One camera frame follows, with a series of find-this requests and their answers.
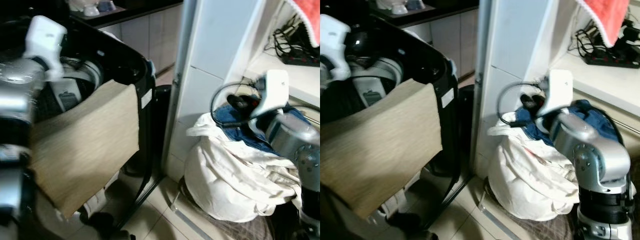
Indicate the beige woven cloth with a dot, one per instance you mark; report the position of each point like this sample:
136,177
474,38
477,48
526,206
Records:
85,145
380,145

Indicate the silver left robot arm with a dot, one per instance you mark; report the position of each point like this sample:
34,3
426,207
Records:
15,85

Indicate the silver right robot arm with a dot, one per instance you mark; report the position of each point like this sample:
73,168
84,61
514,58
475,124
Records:
595,150
295,137

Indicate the black top-load washing machine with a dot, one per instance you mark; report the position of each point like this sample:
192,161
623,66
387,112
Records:
125,62
425,60

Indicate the blue denim garment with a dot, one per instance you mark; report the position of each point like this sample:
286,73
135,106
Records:
235,122
597,117

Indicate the white items on countertop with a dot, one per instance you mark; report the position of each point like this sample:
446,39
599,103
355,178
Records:
397,6
90,7

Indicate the red towel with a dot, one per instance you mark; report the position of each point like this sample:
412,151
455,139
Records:
605,20
309,17

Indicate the black power strip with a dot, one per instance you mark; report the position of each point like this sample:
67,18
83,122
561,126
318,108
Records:
300,60
612,60

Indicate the white shelf unit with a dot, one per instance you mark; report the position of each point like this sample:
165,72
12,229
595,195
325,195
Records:
220,40
515,40

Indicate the white fabric laundry bag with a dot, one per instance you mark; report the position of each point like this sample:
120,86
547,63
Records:
525,175
230,175

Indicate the white cabinet with dark countertop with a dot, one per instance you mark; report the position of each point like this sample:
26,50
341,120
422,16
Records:
450,30
145,30

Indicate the brown patterned floor mat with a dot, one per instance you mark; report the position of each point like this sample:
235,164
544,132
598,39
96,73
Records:
540,230
260,230

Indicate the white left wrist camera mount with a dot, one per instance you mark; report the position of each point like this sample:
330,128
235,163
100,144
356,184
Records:
45,40
332,42

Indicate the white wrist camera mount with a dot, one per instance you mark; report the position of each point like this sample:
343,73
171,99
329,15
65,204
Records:
45,40
559,90
275,90
332,42

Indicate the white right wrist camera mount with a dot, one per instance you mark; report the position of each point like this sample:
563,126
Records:
559,90
275,90

